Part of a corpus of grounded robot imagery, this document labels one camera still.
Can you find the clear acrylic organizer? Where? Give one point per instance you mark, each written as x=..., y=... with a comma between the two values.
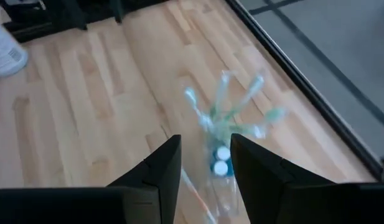
x=216, y=193

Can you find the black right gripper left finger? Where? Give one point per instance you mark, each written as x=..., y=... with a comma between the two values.
x=160, y=174

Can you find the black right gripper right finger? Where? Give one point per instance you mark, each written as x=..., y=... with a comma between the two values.
x=260, y=174

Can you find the orange toothbrush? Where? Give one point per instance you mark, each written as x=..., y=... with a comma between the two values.
x=194, y=193

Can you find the blue mouthwash bottle white cap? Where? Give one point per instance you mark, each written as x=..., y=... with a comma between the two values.
x=220, y=168
x=223, y=153

